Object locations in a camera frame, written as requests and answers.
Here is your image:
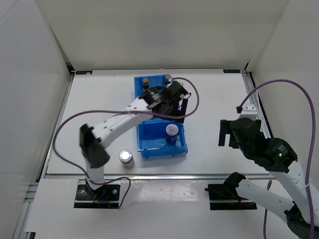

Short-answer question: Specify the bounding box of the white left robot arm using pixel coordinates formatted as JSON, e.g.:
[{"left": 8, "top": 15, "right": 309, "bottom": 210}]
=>
[{"left": 79, "top": 81, "right": 189, "bottom": 199}]

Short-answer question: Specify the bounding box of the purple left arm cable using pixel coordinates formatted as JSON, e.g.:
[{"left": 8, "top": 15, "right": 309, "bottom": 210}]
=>
[{"left": 52, "top": 77, "right": 200, "bottom": 209}]

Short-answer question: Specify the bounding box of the blue bin near compartment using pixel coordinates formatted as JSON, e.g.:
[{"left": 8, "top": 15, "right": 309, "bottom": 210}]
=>
[{"left": 137, "top": 118, "right": 188, "bottom": 159}]

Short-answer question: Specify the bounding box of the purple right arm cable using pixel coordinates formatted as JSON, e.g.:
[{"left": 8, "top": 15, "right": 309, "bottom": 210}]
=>
[{"left": 235, "top": 79, "right": 315, "bottom": 239}]

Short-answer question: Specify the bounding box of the aluminium table frame rail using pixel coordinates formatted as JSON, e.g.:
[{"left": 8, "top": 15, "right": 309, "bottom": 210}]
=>
[{"left": 24, "top": 69, "right": 270, "bottom": 239}]

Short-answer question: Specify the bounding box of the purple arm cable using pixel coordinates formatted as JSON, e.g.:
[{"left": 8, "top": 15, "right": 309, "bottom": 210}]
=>
[
  {"left": 235, "top": 79, "right": 315, "bottom": 239},
  {"left": 52, "top": 77, "right": 200, "bottom": 209}
]

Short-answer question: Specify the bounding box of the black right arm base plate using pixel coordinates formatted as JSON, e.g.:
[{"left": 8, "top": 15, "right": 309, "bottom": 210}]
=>
[{"left": 204, "top": 184, "right": 257, "bottom": 211}]

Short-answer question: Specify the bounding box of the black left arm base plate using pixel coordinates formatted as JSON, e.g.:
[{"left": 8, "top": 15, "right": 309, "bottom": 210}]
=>
[{"left": 73, "top": 181, "right": 121, "bottom": 209}]

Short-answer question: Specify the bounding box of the yellow label bottle gold cap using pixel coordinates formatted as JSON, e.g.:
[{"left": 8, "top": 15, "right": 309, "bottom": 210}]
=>
[{"left": 164, "top": 75, "right": 173, "bottom": 87}]

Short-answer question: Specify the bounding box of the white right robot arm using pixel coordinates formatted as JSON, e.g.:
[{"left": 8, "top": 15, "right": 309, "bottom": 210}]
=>
[{"left": 218, "top": 118, "right": 319, "bottom": 239}]

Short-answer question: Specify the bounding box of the red label spice jar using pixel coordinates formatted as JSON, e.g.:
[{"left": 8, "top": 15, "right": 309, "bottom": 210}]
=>
[
  {"left": 165, "top": 123, "right": 179, "bottom": 143},
  {"left": 119, "top": 149, "right": 135, "bottom": 168}
]

